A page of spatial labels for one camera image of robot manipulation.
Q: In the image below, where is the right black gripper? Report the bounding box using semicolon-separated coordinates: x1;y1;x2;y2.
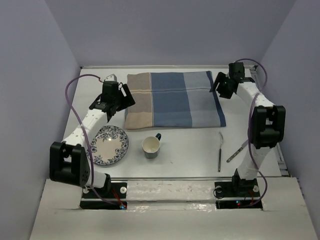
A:
209;72;234;100

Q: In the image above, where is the blue beige checked cloth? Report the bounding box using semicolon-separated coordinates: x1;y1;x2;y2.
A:
124;71;227;130

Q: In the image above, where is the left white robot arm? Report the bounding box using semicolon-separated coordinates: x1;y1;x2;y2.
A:
49;81;135;198

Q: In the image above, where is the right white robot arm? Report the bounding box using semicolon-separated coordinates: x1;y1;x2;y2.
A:
210;58;286;202

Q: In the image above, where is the blue floral ceramic plate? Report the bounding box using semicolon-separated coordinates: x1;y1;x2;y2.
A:
90;125;129;167

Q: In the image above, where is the green white ceramic mug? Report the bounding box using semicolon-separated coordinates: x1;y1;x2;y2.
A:
142;133;162;159

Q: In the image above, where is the silver table knife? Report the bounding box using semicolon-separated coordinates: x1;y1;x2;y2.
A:
226;140;248;163

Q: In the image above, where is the silver fork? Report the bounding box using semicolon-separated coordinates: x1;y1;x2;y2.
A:
217;131;224;173

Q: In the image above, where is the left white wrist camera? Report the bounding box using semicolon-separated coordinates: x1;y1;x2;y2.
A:
103;74;118;82

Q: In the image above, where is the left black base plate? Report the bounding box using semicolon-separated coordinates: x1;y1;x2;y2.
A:
79;181;128;210

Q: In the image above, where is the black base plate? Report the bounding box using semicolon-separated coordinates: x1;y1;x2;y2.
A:
213;180;263;210
79;181;128;210

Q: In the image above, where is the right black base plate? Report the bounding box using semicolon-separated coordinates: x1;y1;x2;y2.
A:
213;180;263;210

